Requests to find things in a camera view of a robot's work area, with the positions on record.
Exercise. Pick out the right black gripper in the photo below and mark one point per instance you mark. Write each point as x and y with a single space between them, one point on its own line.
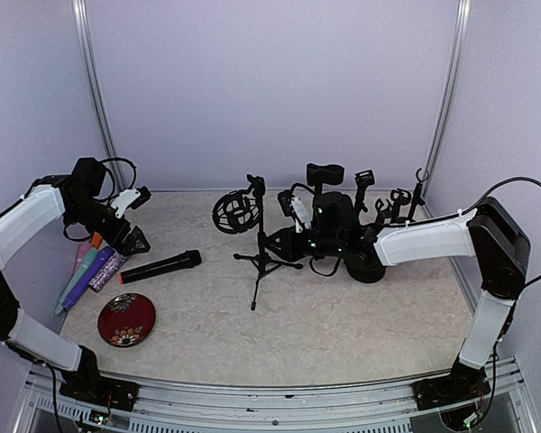
289 248

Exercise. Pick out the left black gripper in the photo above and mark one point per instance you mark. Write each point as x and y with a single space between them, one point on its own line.
136 233

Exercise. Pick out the glitter silver-head microphone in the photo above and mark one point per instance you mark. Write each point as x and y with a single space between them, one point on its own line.
107 271

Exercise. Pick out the purple-head microphone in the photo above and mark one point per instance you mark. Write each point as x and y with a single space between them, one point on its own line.
82 285

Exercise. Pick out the orange microphone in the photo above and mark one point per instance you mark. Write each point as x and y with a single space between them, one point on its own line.
96 240

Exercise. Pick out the teal microphone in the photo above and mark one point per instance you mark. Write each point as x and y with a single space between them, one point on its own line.
83 266

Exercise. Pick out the pink microphone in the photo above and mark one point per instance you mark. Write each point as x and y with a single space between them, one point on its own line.
82 251

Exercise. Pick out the black microphone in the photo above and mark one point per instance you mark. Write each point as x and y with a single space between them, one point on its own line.
182 261

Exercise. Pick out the black stand of teal microphone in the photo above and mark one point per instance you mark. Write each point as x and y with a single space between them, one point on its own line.
360 258

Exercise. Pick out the black stand of purple microphone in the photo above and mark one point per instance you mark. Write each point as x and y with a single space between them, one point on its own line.
363 180

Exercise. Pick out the black stand of pink microphone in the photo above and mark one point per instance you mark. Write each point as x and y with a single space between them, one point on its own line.
399 198

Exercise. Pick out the black stand of orange microphone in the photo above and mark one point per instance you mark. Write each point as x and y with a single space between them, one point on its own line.
418 199

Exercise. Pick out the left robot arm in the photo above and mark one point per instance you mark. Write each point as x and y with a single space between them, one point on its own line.
75 199

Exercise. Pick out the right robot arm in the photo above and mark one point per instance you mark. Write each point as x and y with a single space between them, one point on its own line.
331 228

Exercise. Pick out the red floral plate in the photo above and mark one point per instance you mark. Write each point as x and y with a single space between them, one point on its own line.
126 320

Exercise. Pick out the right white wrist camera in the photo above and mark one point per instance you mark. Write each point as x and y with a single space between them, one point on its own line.
292 206

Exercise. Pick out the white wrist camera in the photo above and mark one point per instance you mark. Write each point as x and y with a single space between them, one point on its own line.
292 206
129 198

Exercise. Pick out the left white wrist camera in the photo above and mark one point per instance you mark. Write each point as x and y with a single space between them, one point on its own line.
129 198

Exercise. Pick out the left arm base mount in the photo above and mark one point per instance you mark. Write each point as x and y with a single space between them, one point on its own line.
108 392

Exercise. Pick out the front aluminium rail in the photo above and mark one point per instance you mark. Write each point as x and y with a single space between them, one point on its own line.
379 406

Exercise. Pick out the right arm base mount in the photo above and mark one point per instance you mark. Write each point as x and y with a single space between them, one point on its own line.
447 390

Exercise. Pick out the right aluminium frame post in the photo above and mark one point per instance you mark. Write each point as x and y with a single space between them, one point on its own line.
461 23

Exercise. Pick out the aluminium frame post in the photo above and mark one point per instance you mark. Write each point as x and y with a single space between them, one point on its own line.
79 9
461 23

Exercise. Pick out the left aluminium frame post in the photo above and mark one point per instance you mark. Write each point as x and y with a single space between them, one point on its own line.
79 9

